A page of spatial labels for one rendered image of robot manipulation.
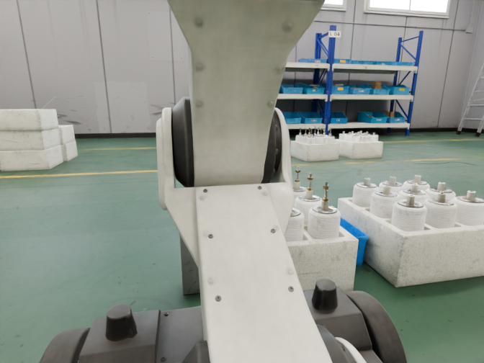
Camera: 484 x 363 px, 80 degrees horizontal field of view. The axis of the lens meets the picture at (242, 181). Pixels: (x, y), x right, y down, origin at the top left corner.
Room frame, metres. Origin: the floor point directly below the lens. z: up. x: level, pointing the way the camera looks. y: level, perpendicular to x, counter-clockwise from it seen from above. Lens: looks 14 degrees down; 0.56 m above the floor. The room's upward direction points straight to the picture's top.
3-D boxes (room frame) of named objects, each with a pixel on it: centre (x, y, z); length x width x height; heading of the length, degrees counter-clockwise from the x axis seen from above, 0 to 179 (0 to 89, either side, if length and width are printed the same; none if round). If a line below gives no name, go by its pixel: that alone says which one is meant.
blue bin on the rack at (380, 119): (6.03, -2.63, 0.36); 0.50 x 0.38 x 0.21; 11
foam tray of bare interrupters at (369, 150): (3.42, -1.36, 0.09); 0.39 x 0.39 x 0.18; 14
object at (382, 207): (1.02, -0.53, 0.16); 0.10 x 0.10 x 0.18
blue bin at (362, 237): (1.07, -0.37, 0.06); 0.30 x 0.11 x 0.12; 12
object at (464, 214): (0.95, -0.78, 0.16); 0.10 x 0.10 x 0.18
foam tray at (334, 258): (0.94, -0.12, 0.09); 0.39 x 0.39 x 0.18; 11
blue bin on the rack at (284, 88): (5.68, -0.88, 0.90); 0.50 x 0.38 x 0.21; 10
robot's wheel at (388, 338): (0.48, -0.24, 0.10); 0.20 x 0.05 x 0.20; 11
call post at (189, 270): (0.82, 0.15, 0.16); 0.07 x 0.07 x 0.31; 11
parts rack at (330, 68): (5.86, -1.54, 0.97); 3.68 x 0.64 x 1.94; 101
